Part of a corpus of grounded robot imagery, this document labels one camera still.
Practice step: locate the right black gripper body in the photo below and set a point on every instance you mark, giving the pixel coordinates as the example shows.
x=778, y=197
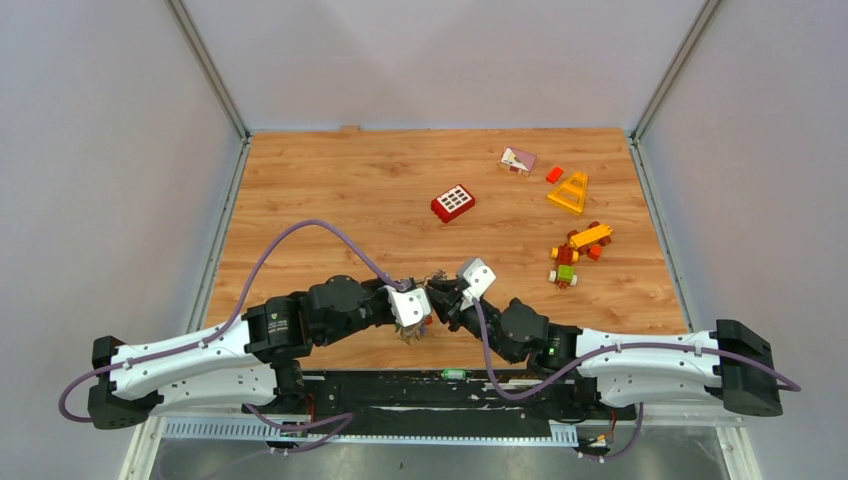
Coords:
x=466, y=318

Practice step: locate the large grey toothed keyring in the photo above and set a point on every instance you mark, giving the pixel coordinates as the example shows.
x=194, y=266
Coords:
x=416, y=331

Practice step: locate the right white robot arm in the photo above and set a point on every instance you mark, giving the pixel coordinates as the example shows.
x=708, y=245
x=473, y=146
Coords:
x=525, y=353

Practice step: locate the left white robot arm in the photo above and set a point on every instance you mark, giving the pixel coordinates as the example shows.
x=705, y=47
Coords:
x=131, y=379

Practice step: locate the small green bubble level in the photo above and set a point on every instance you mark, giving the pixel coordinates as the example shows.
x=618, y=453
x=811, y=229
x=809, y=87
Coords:
x=454, y=374

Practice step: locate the red window toy brick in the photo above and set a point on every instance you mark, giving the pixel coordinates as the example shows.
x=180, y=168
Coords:
x=452, y=203

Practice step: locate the red green toy vehicle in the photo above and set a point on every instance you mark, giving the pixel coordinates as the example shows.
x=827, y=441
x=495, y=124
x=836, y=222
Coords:
x=563, y=274

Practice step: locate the pink roof toy house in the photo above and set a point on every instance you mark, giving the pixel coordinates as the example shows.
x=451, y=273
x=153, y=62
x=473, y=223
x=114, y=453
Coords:
x=517, y=161

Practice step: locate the yellow orange toy car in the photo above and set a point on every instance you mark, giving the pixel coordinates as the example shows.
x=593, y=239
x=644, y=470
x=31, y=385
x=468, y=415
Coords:
x=596, y=234

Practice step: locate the small red toy brick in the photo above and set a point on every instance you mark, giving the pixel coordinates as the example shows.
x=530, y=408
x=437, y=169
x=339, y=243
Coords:
x=554, y=175

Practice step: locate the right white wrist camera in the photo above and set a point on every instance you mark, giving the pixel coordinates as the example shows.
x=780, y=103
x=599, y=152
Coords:
x=478, y=277

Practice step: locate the yellow triangular toy frame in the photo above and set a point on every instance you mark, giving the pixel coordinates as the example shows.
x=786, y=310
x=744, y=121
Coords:
x=571, y=194

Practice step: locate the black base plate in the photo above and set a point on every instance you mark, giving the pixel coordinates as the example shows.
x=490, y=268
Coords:
x=420, y=403

